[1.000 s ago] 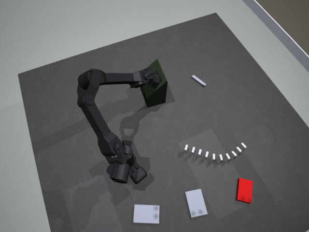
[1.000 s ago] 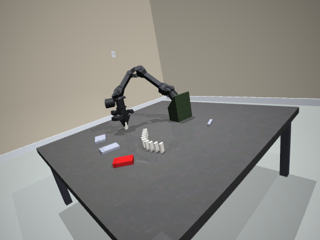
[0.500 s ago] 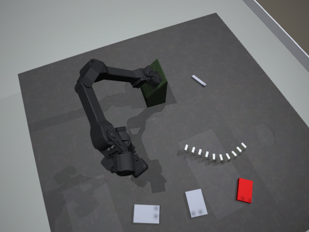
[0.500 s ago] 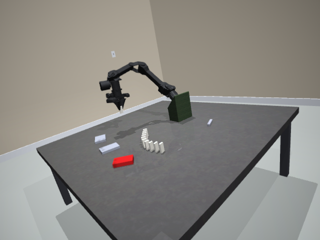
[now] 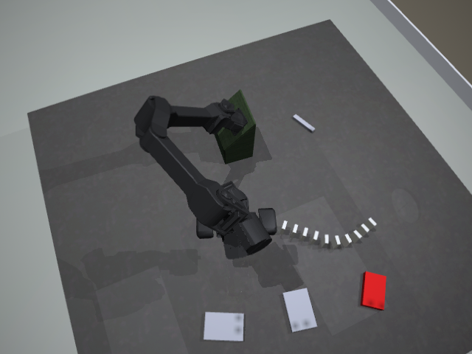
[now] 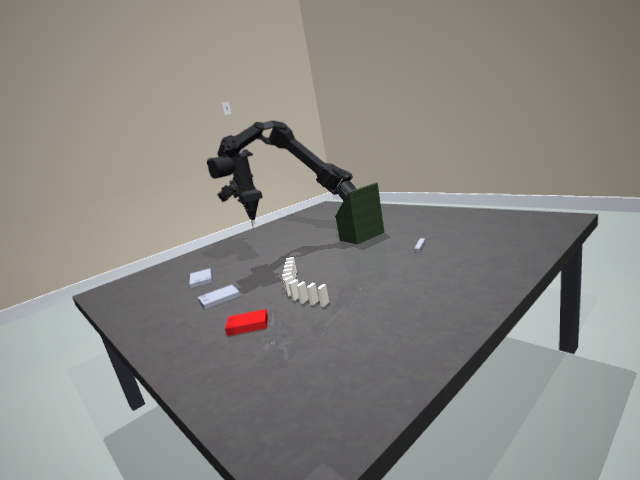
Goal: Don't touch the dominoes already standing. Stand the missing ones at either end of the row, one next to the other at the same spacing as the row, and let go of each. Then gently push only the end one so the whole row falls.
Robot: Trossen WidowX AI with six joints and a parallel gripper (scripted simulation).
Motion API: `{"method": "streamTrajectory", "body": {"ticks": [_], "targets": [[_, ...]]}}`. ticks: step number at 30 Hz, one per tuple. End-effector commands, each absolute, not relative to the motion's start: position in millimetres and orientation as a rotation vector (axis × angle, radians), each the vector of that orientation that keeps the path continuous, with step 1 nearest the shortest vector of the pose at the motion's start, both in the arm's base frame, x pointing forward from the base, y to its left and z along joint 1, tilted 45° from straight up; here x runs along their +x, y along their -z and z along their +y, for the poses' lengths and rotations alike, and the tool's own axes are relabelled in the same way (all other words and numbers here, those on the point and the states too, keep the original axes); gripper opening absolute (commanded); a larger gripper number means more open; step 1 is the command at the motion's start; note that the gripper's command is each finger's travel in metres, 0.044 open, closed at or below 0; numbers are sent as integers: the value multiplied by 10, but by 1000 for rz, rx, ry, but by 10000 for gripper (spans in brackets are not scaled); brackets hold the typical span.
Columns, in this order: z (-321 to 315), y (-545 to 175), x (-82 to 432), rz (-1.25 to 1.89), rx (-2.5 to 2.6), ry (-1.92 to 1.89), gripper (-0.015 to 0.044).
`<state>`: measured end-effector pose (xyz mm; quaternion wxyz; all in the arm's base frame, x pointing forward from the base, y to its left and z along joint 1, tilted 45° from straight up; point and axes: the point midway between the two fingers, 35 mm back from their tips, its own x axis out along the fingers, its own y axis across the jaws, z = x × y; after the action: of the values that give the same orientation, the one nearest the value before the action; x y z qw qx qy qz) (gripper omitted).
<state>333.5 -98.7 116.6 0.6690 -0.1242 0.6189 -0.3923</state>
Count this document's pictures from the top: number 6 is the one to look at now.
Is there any red rectangular block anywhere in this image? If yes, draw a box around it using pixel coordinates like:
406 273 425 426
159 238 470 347
225 309 268 336

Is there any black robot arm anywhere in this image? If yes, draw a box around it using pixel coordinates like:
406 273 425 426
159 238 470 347
207 121 357 202

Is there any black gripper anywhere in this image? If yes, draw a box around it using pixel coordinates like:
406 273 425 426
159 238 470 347
232 171 263 220

